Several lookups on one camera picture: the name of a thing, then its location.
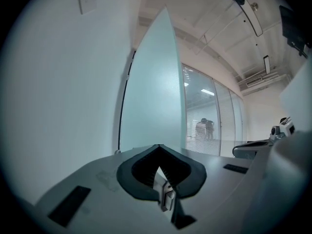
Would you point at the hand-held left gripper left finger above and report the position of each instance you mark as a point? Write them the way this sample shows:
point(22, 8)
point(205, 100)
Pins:
point(92, 191)

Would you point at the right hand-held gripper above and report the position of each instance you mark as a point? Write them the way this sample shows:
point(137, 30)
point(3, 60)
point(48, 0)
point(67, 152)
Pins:
point(285, 127)

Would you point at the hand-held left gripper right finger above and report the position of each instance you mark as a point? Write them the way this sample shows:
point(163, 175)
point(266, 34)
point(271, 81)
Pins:
point(214, 179)

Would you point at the frosted glass door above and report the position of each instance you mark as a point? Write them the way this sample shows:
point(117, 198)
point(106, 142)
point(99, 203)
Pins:
point(156, 94)

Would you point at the glass partition panel with blinds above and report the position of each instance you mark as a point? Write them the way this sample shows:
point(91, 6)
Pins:
point(238, 116)
point(225, 111)
point(202, 101)

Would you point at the ceiling air vent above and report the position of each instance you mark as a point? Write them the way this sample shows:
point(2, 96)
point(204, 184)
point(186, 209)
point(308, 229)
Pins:
point(254, 81)

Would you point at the rectangular pendant light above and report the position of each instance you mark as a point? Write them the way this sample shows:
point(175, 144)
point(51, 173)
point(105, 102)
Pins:
point(266, 63)

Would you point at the long white pendant lamp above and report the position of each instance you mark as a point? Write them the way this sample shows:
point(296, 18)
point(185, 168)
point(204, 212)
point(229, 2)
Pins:
point(251, 17)

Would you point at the black wall monitor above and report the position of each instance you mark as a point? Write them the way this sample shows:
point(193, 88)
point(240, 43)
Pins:
point(290, 25)

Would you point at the white wall switch plate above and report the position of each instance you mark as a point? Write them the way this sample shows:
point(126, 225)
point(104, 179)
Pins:
point(86, 0)

